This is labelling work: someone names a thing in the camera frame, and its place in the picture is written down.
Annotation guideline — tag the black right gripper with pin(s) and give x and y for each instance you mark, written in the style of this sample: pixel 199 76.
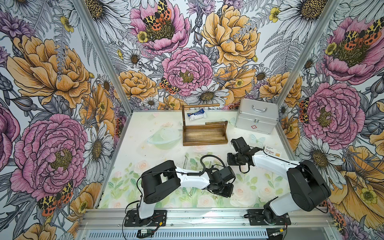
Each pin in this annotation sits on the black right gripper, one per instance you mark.
pixel 229 159

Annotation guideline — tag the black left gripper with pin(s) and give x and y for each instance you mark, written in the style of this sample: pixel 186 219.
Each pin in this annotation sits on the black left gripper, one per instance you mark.
pixel 227 193

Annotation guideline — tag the wooden jewelry display stand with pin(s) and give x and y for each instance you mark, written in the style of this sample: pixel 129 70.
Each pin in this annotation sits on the wooden jewelry display stand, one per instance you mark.
pixel 211 133

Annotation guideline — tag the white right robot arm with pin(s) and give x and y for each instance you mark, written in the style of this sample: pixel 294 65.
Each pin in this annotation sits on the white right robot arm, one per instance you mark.
pixel 307 186

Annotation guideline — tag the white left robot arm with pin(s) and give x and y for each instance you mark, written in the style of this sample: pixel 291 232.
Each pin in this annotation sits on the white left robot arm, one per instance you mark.
pixel 162 180

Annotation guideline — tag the red white bandage box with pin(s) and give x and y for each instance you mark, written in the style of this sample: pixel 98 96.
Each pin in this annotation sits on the red white bandage box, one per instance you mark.
pixel 272 151

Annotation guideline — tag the silver aluminium first aid case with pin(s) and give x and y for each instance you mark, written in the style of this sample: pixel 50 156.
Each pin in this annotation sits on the silver aluminium first aid case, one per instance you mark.
pixel 257 116

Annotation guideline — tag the white blue toothpaste tube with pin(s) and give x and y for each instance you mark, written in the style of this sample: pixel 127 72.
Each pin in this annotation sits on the white blue toothpaste tube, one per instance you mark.
pixel 200 114

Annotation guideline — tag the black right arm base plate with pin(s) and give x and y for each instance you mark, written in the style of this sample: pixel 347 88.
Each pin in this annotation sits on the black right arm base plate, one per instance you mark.
pixel 266 217

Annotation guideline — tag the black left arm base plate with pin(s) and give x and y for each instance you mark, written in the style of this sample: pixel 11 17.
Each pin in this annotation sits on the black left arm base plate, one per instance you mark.
pixel 158 219

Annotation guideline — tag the aluminium front rail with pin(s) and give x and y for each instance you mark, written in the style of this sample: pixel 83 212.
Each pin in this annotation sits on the aluminium front rail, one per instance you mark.
pixel 202 218

